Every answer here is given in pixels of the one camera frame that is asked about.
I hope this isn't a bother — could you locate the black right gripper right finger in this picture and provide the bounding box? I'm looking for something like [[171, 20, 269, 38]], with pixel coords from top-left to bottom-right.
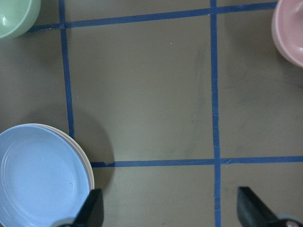
[[237, 186, 279, 227]]

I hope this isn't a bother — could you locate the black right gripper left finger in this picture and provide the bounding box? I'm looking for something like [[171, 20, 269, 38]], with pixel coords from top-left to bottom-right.
[[71, 189, 104, 227]]

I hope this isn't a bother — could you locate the blue plate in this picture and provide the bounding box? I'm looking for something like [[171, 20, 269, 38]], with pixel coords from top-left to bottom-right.
[[0, 123, 95, 227]]

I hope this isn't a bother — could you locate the pink plate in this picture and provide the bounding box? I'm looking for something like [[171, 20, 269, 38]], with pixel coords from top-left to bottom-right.
[[26, 123, 93, 190]]

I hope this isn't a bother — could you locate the cream plate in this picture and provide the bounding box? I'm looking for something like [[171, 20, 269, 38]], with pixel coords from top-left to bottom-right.
[[47, 125, 95, 190]]

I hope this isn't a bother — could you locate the pink bowl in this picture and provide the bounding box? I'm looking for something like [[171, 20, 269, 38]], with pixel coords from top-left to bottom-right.
[[271, 0, 303, 67]]

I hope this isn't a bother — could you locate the green bowl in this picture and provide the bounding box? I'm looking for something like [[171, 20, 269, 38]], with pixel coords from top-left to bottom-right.
[[0, 0, 41, 40]]

